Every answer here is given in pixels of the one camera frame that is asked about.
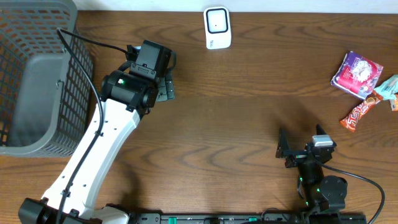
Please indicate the red purple snack bag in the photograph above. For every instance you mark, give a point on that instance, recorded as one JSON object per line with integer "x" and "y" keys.
{"x": 357, "y": 75}

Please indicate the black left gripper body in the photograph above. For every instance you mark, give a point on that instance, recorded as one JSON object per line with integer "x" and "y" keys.
{"x": 169, "y": 90}

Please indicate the orange red snack wrapper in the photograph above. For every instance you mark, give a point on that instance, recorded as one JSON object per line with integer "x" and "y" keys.
{"x": 351, "y": 120}

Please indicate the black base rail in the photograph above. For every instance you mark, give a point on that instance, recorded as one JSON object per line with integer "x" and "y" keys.
{"x": 271, "y": 215}

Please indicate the grey plastic mesh basket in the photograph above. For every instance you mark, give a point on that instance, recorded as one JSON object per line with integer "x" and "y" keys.
{"x": 45, "y": 79}

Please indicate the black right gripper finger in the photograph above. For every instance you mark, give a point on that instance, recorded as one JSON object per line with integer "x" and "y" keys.
{"x": 320, "y": 130}
{"x": 283, "y": 146}

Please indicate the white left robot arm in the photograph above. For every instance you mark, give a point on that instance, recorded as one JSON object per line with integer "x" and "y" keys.
{"x": 127, "y": 95}

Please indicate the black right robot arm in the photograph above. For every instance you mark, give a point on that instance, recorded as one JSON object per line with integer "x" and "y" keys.
{"x": 322, "y": 193}

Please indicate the orange tissue pack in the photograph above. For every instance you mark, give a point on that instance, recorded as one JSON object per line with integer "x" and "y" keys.
{"x": 394, "y": 103}

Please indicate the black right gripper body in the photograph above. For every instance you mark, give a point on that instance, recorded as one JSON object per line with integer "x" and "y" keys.
{"x": 300, "y": 157}

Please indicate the teal snack packet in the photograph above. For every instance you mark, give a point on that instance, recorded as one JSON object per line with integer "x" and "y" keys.
{"x": 388, "y": 89}

